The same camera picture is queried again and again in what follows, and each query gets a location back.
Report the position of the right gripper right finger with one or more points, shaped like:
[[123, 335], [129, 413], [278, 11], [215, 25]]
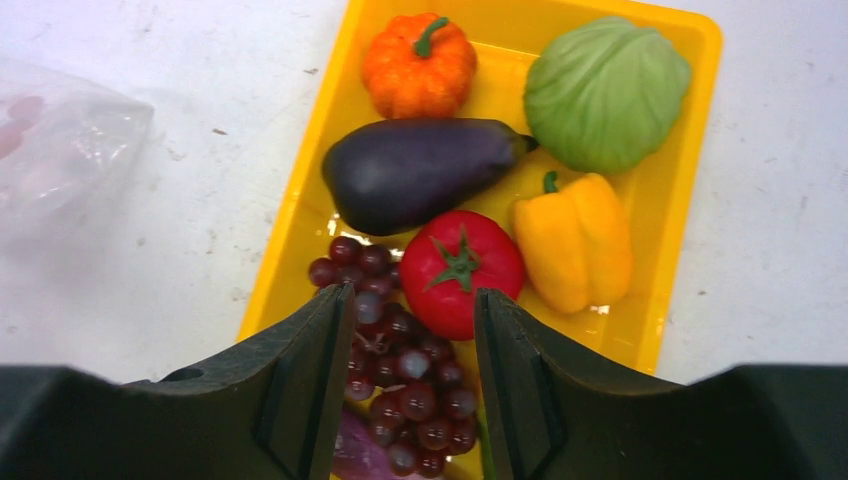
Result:
[[558, 410]]

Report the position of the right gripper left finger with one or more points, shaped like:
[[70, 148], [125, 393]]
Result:
[[267, 407]]

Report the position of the yellow plastic tray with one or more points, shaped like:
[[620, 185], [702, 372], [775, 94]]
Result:
[[507, 37]]

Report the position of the green toy cabbage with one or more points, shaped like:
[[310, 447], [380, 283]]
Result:
[[604, 96]]

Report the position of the clear zip top bag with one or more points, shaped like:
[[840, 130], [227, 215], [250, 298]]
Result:
[[62, 137]]

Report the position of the purple toy sweet potato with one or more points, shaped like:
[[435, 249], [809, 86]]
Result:
[[356, 456]]

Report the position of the dark red toy grapes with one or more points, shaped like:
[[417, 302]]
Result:
[[404, 380]]

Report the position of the yellow toy bell pepper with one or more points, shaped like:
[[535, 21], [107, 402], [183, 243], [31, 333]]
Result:
[[575, 241]]

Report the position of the red toy tomato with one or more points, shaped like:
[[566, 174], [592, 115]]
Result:
[[448, 260]]

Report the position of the purple toy eggplant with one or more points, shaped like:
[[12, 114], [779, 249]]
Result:
[[393, 176]]

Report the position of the orange toy pumpkin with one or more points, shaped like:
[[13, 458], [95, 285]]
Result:
[[419, 66]]

